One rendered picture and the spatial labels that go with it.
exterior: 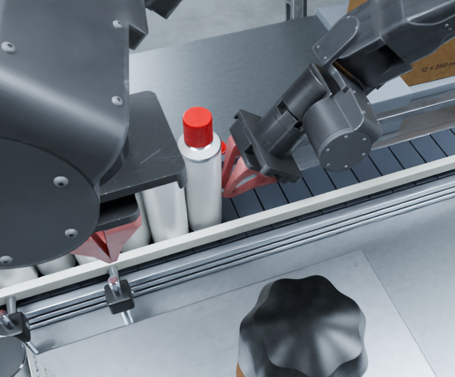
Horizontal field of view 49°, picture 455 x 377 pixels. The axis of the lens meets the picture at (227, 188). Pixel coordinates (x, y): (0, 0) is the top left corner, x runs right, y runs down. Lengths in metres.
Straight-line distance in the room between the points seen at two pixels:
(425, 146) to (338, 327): 0.57
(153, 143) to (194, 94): 0.70
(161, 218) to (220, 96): 0.39
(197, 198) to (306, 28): 0.60
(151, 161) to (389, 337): 0.47
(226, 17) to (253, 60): 1.60
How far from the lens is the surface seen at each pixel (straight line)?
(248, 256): 0.73
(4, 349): 0.47
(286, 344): 0.32
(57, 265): 0.67
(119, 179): 0.25
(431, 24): 0.54
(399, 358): 0.66
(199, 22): 2.60
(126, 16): 0.16
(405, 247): 0.79
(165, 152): 0.26
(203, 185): 0.60
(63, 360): 0.65
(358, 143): 0.54
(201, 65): 1.02
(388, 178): 0.75
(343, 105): 0.54
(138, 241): 0.67
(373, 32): 0.55
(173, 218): 0.63
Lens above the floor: 1.47
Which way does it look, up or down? 53 degrees down
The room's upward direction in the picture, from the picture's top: straight up
